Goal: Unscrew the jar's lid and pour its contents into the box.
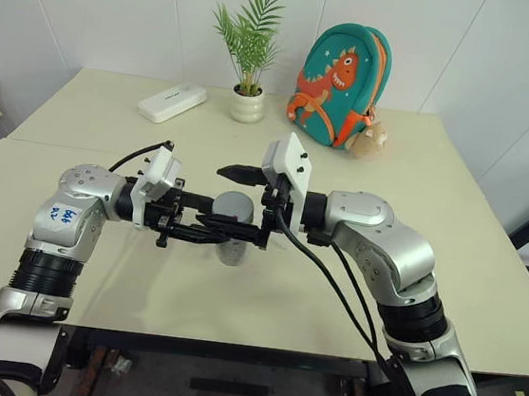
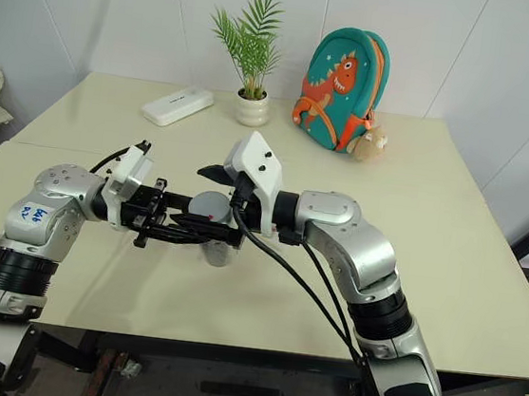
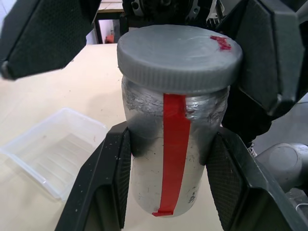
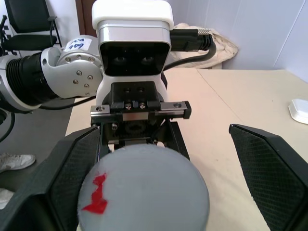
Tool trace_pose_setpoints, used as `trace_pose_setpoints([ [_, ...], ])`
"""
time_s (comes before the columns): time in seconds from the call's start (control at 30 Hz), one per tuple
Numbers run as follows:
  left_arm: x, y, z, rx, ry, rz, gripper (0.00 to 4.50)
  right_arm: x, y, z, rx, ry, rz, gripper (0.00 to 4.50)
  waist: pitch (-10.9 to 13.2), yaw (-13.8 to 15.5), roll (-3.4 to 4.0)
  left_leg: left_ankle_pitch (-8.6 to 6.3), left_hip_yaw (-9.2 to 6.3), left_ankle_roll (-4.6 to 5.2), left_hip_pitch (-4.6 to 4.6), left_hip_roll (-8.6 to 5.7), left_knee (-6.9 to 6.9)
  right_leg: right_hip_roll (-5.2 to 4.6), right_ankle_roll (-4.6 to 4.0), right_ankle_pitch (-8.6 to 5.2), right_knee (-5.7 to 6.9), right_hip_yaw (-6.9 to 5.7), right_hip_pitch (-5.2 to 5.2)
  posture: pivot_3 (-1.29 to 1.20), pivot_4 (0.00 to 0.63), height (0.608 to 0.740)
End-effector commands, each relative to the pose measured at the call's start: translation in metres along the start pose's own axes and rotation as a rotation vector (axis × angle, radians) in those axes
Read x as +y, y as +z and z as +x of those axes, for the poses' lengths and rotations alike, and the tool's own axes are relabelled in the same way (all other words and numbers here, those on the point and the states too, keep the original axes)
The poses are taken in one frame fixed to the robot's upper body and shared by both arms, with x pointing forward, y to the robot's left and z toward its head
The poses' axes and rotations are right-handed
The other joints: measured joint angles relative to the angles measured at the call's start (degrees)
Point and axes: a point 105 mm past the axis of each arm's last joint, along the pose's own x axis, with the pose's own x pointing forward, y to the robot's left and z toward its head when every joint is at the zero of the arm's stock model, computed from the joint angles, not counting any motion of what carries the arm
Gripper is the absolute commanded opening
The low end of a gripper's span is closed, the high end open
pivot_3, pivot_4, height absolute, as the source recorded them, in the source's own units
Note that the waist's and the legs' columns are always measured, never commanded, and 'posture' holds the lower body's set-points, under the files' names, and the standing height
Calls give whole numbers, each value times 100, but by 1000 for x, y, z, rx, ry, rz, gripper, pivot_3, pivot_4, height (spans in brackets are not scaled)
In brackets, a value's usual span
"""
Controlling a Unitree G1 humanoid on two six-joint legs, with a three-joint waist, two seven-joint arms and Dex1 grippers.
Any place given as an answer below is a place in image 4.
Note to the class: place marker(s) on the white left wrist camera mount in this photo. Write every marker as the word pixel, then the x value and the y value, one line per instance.
pixel 132 14

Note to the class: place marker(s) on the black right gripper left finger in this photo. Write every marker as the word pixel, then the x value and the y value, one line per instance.
pixel 41 192

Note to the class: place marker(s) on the cream crumpled cloth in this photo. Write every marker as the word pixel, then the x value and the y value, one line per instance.
pixel 226 45

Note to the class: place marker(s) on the white sneaker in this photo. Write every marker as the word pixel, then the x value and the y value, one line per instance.
pixel 14 161
pixel 5 197

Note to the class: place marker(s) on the white rounded plastic object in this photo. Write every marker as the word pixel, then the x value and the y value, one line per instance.
pixel 299 110

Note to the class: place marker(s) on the grey jar lid red mark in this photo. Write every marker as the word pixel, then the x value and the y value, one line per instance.
pixel 149 192

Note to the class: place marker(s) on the white handwritten paper label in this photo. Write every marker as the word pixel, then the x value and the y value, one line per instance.
pixel 78 44

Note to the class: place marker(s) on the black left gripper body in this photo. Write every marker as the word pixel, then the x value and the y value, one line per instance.
pixel 134 96

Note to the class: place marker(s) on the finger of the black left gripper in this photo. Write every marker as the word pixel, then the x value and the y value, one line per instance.
pixel 104 142
pixel 177 139

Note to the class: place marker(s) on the brown wooden door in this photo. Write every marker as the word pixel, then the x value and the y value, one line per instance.
pixel 86 16

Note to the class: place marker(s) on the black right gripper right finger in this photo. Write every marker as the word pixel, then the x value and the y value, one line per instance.
pixel 272 180

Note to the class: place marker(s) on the black office chair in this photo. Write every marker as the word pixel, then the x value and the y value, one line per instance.
pixel 26 14

